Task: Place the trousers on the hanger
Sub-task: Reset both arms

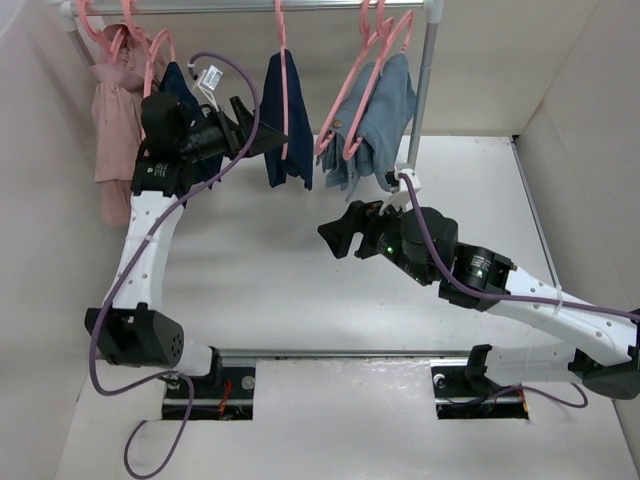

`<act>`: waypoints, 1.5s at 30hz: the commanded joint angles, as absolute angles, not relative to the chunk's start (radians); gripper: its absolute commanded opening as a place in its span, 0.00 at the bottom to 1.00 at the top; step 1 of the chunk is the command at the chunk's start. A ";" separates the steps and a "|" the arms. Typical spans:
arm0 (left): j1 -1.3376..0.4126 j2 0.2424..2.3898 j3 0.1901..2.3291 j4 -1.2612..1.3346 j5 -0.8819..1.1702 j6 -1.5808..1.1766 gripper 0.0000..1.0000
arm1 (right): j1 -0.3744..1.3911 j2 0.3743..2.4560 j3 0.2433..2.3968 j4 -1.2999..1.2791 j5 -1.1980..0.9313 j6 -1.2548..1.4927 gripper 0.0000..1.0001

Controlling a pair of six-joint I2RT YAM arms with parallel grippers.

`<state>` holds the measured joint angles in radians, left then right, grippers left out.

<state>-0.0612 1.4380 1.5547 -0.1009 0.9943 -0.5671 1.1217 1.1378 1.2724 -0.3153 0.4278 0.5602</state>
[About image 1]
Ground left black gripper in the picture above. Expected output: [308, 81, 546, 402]
[177, 97, 288, 162]

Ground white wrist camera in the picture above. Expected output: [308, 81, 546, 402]
[195, 65, 223, 111]
[379, 166, 422, 216]

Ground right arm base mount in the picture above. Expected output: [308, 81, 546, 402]
[431, 359, 529, 420]

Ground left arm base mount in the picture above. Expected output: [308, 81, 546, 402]
[161, 357, 256, 421]

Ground pink hanger light jeans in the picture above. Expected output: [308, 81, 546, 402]
[343, 1, 414, 160]
[314, 0, 381, 156]

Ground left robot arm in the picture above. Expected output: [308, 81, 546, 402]
[85, 92, 287, 397]

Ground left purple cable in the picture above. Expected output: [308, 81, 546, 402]
[87, 51, 260, 479]

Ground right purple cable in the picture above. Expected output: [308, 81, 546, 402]
[399, 172, 640, 409]

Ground white clothes rack frame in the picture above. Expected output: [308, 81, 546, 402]
[49, 1, 444, 166]

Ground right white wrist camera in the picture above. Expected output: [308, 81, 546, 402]
[379, 166, 422, 216]

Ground dark blue denim trousers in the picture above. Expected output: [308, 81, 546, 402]
[260, 50, 314, 190]

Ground pink hanger with dress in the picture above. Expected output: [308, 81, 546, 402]
[75, 0, 129, 65]

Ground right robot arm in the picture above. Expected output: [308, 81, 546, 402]
[318, 201, 639, 400]

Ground dark denim garment on hanger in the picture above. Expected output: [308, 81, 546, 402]
[159, 62, 224, 183]

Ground light blue jeans right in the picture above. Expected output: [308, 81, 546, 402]
[360, 53, 416, 191]

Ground pink pleated dress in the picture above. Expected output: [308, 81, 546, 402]
[90, 32, 146, 227]

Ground light blue jeans left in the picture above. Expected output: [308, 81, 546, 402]
[316, 62, 383, 202]

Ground pink hanger right light jeans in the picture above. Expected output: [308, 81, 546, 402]
[343, 1, 414, 160]

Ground pink hanger left light jeans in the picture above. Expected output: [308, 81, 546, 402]
[314, 0, 381, 156]

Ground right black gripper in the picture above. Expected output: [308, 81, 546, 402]
[317, 192, 433, 287]

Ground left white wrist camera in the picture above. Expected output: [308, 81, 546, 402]
[195, 65, 223, 111]

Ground purple cable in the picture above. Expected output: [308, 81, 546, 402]
[87, 51, 260, 479]
[399, 172, 640, 409]

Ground light blue jeans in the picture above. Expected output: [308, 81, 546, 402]
[360, 53, 416, 191]
[316, 62, 383, 202]

